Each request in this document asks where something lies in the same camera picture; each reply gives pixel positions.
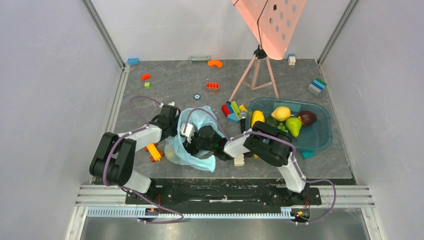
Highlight light blue plastic bag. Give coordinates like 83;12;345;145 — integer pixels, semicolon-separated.
164;105;226;173

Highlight yellow fake fruit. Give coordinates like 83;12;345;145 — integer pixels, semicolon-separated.
250;110;265;127

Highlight yellow fake lemon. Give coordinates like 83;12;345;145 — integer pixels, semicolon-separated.
271;106;292;122

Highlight green fake fruit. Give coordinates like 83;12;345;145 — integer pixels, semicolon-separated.
285;117;302;138

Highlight dark red fake apple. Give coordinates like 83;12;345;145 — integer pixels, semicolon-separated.
297;110;318;126

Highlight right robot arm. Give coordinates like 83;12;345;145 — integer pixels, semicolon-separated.
183;121;309;204

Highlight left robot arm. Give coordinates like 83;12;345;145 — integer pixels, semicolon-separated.
89;104;181;204

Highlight green fake avocado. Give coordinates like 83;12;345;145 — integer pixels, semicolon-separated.
265;116;279;128

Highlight green fake grapes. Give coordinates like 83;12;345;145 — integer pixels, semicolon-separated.
277;122;289;133

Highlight orange yellow toy car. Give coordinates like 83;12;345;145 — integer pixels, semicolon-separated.
144;143;165;163

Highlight colourful brick pile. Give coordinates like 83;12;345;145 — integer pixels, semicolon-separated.
221;101;248;123

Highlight cream toy brick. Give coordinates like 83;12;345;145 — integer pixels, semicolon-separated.
233;154;245;167

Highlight black toy brick strip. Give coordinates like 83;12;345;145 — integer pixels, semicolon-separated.
239;117;246;133

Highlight red curved toy piece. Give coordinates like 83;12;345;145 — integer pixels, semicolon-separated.
140;73;151;82

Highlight orange flat toy brick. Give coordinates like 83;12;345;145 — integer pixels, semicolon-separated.
206;82;220;92

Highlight blue toy brick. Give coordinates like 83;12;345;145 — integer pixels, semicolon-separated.
126;57;140;66

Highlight orange curved toy piece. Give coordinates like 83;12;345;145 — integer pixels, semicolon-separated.
207;59;223;68

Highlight pink wooden tripod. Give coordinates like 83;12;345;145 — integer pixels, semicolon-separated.
228;44;280;102

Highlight teal toy brick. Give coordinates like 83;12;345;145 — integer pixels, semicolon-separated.
301;151;316;160

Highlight teal plastic bin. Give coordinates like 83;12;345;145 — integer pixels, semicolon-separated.
247;97;333;152

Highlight white blue small brick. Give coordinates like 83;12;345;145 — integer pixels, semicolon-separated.
287;53;296;66

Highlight stacked grey blue green bricks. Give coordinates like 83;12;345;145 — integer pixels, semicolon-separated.
307;78;327;96

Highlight pink perforated board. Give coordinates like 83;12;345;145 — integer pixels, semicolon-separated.
231;0;306;60

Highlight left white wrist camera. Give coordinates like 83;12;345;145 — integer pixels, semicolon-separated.
159;101;175;108

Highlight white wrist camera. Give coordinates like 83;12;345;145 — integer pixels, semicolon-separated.
180;123;196;144
159;101;175;108

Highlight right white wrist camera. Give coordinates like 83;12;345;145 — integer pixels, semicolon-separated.
180;123;196;144

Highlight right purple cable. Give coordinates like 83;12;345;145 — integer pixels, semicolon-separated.
184;107;337;225

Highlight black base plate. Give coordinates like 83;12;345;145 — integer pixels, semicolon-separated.
145;178;322;214

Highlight white toothed rail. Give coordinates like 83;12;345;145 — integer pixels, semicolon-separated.
86;206;295;220

